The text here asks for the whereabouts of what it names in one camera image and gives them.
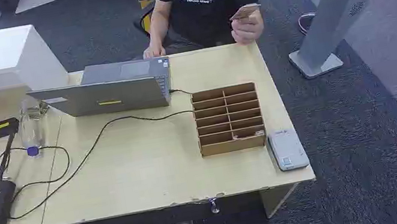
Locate person's right hand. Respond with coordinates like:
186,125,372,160
141,40,168,60

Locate wooden slotted card box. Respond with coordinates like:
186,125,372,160
189,80,270,159

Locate long black cable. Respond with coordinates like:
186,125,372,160
0,86,209,222

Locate person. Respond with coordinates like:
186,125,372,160
134,0,269,62

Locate looped black cable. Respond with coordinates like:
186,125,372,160
0,138,76,201

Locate brown card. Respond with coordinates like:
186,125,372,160
228,2,263,22

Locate grey kiosk stand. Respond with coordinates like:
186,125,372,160
279,0,397,83

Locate clear bottle with blue cap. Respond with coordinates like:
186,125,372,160
14,97,50,161

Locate round black-and-white floor base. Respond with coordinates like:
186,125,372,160
295,10,320,37

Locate grey laptop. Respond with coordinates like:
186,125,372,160
23,52,178,130

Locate pale grey card reader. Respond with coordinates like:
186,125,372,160
266,126,312,174

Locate person's left hand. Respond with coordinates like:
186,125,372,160
228,9,268,47

